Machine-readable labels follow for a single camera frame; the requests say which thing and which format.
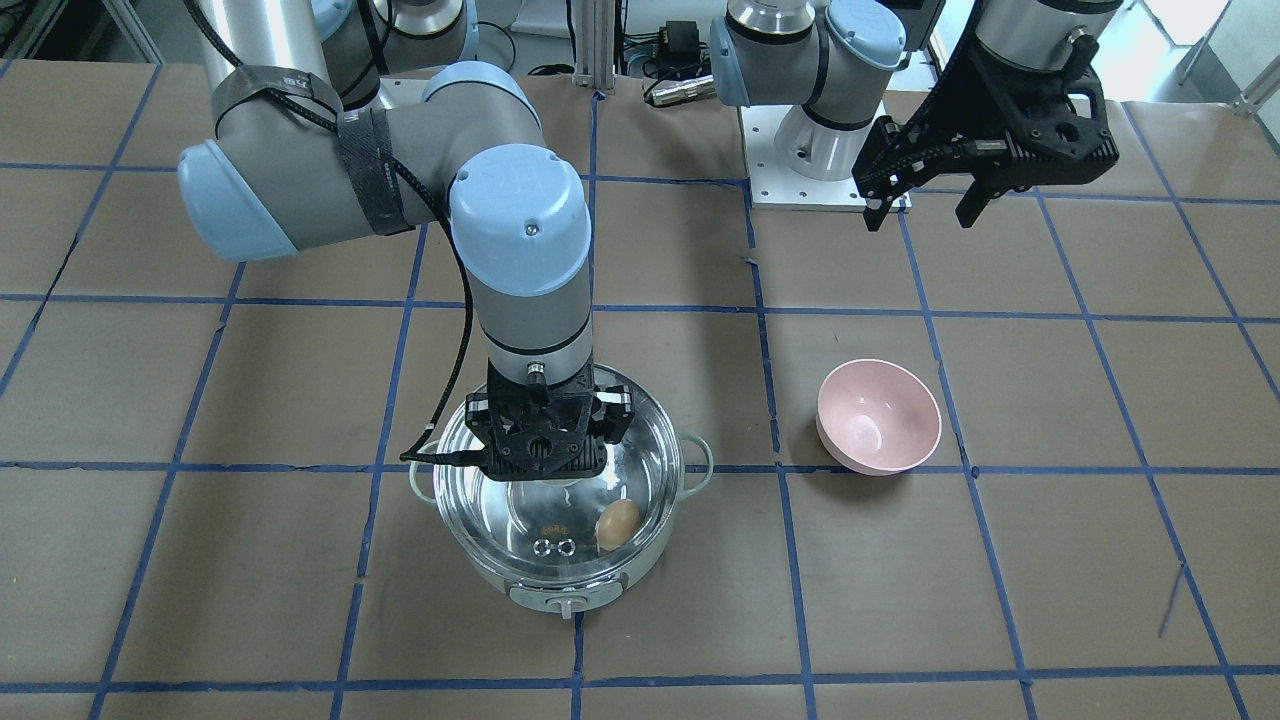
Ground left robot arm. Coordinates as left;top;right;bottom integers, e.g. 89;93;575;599
708;1;1120;232

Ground silver cylindrical connector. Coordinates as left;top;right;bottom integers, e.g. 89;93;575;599
643;76;716;108

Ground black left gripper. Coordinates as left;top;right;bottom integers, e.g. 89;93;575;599
852;40;1100;232

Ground black power adapter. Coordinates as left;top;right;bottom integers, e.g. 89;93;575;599
655;20;701;70

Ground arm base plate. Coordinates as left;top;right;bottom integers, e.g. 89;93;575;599
739;105;872;213

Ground pale green electric pot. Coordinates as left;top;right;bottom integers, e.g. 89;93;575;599
408;363;716;621

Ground black cables bundle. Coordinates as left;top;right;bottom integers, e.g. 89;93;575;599
470;0;721;81

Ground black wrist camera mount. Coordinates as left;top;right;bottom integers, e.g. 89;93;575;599
465;386;634;483
998;67;1120;190

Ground aluminium frame post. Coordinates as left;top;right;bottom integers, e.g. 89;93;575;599
566;1;621;95

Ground brown egg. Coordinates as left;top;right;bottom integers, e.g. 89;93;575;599
595;498;644;553

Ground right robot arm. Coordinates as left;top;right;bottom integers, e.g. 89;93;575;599
177;1;634;482

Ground pink bowl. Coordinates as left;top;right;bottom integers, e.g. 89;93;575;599
815;357;942;477

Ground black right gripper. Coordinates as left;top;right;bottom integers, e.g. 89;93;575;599
465;360;634;483

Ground glass pot lid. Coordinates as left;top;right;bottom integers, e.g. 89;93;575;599
433;363;685;587

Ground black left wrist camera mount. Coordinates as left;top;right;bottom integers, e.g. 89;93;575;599
998;67;1120;190

